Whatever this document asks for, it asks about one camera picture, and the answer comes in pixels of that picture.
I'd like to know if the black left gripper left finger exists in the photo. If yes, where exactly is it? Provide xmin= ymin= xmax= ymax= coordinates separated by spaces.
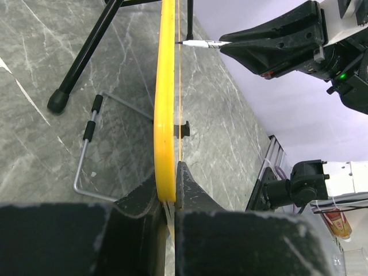
xmin=1 ymin=175 xmax=167 ymax=275

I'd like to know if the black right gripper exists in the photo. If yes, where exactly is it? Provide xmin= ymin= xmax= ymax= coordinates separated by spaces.
xmin=219 ymin=1 xmax=367 ymax=82

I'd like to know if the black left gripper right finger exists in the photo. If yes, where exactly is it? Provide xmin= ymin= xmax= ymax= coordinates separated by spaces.
xmin=175 ymin=162 xmax=328 ymax=275

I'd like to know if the white blue whiteboard marker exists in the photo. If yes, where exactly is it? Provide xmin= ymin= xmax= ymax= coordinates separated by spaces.
xmin=175 ymin=40 xmax=231 ymax=49

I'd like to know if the yellow framed whiteboard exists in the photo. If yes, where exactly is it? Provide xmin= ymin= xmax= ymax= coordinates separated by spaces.
xmin=152 ymin=0 xmax=190 ymax=276

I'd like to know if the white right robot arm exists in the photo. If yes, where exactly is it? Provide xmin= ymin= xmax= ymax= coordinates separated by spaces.
xmin=219 ymin=1 xmax=367 ymax=210

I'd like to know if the black whiteboard clip foot right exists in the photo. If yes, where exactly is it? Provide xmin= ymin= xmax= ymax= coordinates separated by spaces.
xmin=174 ymin=121 xmax=190 ymax=139

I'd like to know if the yellow red labelled bottle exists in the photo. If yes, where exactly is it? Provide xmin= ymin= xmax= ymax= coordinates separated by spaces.
xmin=323 ymin=209 xmax=352 ymax=242

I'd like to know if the black perforated music stand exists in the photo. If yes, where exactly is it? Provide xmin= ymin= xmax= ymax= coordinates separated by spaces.
xmin=47 ymin=0 xmax=195 ymax=114

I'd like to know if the aluminium extrusion frame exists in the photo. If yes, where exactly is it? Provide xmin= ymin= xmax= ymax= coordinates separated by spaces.
xmin=246 ymin=135 xmax=285 ymax=211

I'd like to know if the metal whiteboard stand wire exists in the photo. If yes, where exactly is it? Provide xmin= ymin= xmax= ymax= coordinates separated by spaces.
xmin=72 ymin=90 xmax=155 ymax=202

